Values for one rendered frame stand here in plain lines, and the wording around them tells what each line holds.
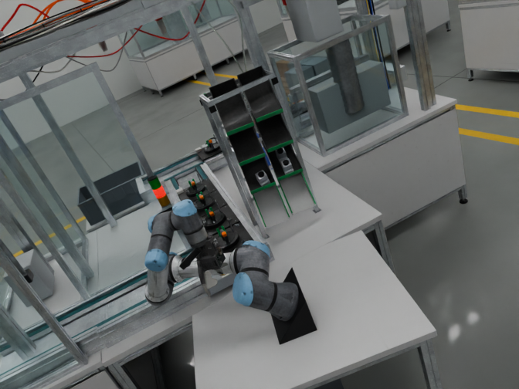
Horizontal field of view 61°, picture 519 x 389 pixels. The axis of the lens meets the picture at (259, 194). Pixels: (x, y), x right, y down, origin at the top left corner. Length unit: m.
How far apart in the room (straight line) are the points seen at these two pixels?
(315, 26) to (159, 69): 8.10
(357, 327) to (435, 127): 1.90
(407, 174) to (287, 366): 1.93
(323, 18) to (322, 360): 2.00
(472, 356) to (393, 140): 1.39
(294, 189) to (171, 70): 8.76
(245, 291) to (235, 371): 0.32
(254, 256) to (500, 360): 1.51
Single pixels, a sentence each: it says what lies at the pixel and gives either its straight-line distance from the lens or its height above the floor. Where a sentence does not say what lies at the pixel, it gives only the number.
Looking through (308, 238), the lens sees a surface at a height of 0.86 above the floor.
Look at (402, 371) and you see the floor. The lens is 2.71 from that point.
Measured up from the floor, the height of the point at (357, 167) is 0.73.
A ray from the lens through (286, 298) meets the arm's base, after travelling 1.75.
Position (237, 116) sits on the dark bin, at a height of 1.55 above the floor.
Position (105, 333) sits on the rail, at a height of 0.94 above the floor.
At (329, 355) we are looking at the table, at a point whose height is 0.86.
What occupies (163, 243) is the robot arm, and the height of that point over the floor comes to 1.44.
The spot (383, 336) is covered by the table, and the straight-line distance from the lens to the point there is 1.74.
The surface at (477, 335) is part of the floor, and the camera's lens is 2.84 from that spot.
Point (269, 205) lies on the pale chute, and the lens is 2.25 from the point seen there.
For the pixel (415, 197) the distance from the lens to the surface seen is 3.43.
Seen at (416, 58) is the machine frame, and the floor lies 1.24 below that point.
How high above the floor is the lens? 2.17
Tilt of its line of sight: 28 degrees down
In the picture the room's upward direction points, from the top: 22 degrees counter-clockwise
